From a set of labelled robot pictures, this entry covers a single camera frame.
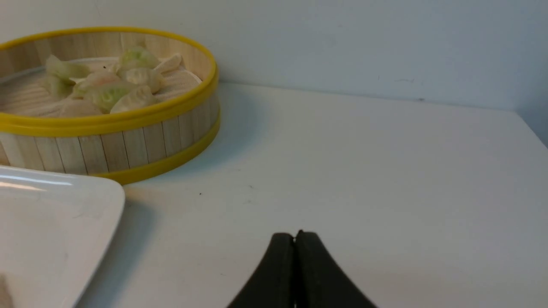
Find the white steamer liner cloth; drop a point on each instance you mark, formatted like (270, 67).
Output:
(24, 95)

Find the white dumpling centre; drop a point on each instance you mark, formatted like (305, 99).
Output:
(144, 77)

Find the white square plate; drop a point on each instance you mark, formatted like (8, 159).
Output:
(54, 232)

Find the white dumpling right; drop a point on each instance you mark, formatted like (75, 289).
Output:
(137, 98)

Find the green dumpling far left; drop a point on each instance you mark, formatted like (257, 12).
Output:
(65, 70)

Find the green dumpling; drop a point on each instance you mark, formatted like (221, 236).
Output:
(65, 70)
(137, 57)
(57, 88)
(105, 96)

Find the pink dumpling in steamer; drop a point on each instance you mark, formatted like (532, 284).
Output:
(92, 81)

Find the green dumpling left lower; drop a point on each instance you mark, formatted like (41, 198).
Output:
(57, 88)

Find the bamboo steamer basket yellow rim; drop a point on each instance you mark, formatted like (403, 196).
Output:
(127, 147)

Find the green dumpling back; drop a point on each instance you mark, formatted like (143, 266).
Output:
(137, 57)

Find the white dumpling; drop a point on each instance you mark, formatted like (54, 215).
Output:
(144, 77)
(137, 98)

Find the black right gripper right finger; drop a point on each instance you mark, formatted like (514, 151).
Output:
(320, 282)

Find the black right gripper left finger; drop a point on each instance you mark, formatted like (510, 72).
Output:
(271, 284)

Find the green dumpling front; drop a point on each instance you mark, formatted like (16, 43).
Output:
(105, 96)

